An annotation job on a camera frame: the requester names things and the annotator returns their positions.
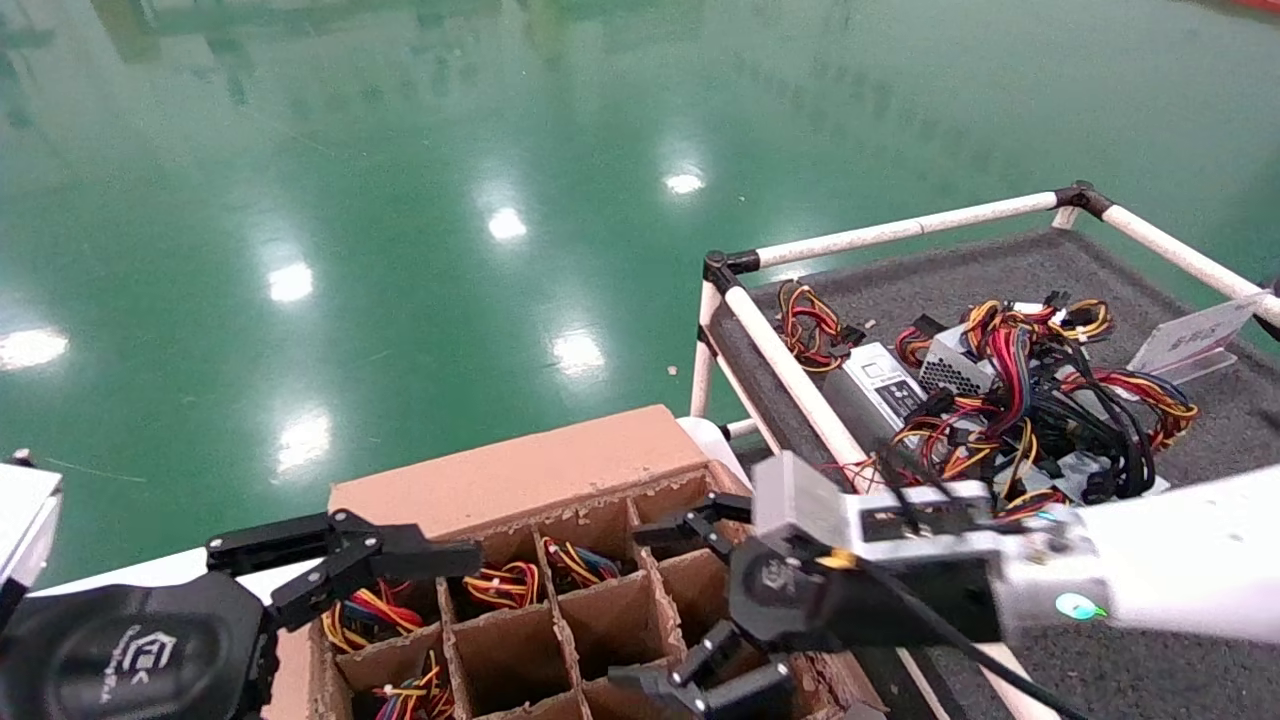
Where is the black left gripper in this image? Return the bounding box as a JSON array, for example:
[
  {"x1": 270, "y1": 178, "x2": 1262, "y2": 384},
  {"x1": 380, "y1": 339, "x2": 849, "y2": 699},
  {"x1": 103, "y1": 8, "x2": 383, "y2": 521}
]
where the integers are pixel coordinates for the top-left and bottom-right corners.
[{"x1": 0, "y1": 508, "x2": 353, "y2": 720}]

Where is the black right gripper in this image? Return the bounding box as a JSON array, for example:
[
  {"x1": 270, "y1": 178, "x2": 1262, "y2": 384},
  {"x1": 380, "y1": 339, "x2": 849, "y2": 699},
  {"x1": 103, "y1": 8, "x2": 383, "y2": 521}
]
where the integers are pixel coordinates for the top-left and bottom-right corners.
[{"x1": 606, "y1": 492, "x2": 1003, "y2": 720}]

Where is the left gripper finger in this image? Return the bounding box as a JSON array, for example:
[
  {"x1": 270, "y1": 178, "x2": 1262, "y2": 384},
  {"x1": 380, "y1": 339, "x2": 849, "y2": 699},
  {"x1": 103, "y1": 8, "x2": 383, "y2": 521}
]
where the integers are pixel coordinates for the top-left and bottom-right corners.
[{"x1": 268, "y1": 520, "x2": 485, "y2": 633}]

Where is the grey power supply unit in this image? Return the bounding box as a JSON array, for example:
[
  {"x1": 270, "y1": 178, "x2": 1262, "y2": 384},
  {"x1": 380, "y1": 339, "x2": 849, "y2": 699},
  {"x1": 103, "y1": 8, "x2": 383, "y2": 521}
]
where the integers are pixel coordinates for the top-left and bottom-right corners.
[{"x1": 545, "y1": 538, "x2": 624, "y2": 591}]

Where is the cardboard box with dividers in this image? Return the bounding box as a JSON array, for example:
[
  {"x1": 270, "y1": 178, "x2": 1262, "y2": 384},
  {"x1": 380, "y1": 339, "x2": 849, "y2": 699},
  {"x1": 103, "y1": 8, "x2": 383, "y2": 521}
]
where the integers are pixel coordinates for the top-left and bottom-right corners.
[{"x1": 265, "y1": 404, "x2": 891, "y2": 720}]

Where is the silver power supply white label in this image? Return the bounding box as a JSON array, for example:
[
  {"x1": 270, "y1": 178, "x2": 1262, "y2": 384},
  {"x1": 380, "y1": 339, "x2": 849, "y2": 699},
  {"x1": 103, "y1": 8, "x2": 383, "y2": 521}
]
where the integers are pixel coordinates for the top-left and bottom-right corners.
[{"x1": 828, "y1": 342, "x2": 951, "y2": 463}]

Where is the silver power supply perforated side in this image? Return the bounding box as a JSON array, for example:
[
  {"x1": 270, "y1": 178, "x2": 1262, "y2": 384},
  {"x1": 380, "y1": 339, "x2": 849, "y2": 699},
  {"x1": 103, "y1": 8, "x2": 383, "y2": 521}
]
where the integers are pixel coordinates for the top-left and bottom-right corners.
[{"x1": 917, "y1": 325, "x2": 1001, "y2": 397}]

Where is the flat silver power supply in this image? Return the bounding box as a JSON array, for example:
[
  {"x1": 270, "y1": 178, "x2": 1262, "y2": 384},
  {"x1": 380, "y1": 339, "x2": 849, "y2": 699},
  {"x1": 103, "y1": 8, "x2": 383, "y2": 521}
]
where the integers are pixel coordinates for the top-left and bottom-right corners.
[{"x1": 1055, "y1": 450, "x2": 1167, "y2": 497}]

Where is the clear acrylic sign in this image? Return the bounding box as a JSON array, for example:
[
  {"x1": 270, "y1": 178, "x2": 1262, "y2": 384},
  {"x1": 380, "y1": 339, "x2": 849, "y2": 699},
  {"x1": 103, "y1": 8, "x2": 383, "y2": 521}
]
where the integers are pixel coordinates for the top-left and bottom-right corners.
[{"x1": 1128, "y1": 295, "x2": 1267, "y2": 387}]

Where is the power supply with coloured wires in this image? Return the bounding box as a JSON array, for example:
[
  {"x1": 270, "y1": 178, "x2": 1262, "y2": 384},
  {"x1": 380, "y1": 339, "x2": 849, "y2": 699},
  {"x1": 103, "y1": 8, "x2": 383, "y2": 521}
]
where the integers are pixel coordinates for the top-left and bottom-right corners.
[
  {"x1": 462, "y1": 560, "x2": 546, "y2": 612},
  {"x1": 372, "y1": 650, "x2": 457, "y2": 720},
  {"x1": 320, "y1": 578, "x2": 429, "y2": 653}
]

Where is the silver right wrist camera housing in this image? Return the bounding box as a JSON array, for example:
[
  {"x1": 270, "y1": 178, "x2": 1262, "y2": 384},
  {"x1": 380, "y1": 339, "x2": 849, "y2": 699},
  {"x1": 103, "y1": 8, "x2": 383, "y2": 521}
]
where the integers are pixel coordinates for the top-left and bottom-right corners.
[{"x1": 750, "y1": 452, "x2": 1001, "y2": 567}]

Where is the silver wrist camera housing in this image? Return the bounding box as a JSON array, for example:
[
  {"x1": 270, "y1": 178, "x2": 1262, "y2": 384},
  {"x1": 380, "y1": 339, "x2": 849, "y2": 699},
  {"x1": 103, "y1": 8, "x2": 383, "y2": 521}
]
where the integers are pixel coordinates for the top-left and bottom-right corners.
[
  {"x1": 750, "y1": 452, "x2": 1001, "y2": 567},
  {"x1": 0, "y1": 462, "x2": 65, "y2": 601}
]

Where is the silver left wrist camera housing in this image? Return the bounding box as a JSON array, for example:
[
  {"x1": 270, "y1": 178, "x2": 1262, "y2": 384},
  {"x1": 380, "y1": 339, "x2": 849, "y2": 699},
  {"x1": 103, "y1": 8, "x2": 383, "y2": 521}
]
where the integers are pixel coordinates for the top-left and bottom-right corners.
[{"x1": 0, "y1": 462, "x2": 65, "y2": 601}]

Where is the looped red yellow wire bundle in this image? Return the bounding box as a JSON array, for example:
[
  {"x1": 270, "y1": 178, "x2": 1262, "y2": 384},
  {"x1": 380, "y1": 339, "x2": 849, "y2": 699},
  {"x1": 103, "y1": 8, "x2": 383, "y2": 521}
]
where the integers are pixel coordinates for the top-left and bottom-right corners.
[{"x1": 778, "y1": 282, "x2": 869, "y2": 374}]

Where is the tangled multicolour wire bundle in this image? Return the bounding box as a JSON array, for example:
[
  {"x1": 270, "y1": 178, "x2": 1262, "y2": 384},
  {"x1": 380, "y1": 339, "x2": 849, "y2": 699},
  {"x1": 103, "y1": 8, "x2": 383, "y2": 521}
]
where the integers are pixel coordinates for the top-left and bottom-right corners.
[{"x1": 820, "y1": 395, "x2": 1067, "y2": 521}]

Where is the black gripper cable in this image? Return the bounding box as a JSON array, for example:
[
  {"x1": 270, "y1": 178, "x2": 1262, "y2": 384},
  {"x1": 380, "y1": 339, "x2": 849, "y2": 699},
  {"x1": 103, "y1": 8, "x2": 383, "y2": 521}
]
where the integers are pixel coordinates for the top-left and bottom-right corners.
[{"x1": 845, "y1": 555, "x2": 1091, "y2": 720}]

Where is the red blue cable bundle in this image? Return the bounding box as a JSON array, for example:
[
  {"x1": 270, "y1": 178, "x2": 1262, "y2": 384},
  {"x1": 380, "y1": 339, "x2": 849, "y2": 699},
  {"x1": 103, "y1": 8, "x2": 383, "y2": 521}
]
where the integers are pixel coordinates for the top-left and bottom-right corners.
[{"x1": 998, "y1": 325, "x2": 1036, "y2": 411}]

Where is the zip-tied yellow black wire bundle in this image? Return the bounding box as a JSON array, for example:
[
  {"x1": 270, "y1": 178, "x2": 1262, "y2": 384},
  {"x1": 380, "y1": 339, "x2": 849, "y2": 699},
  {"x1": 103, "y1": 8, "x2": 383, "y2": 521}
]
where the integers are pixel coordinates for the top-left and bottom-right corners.
[{"x1": 962, "y1": 296, "x2": 1115, "y2": 345}]

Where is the white pipe frame cart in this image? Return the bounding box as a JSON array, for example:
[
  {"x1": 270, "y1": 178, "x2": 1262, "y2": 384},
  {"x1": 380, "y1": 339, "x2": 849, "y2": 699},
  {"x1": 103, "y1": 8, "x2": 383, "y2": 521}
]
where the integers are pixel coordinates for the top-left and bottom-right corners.
[{"x1": 710, "y1": 228, "x2": 1280, "y2": 720}]

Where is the thick black cable bundle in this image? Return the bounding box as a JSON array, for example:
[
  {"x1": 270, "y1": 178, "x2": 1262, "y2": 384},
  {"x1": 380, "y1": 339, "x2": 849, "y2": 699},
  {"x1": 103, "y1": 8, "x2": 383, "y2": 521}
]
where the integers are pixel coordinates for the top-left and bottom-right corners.
[{"x1": 1000, "y1": 340, "x2": 1157, "y2": 501}]

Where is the red yellow black wire bundle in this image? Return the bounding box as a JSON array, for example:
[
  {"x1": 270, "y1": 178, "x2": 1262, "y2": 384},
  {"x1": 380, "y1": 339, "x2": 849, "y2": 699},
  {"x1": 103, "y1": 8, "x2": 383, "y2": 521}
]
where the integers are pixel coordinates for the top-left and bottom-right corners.
[{"x1": 1060, "y1": 368, "x2": 1199, "y2": 451}]

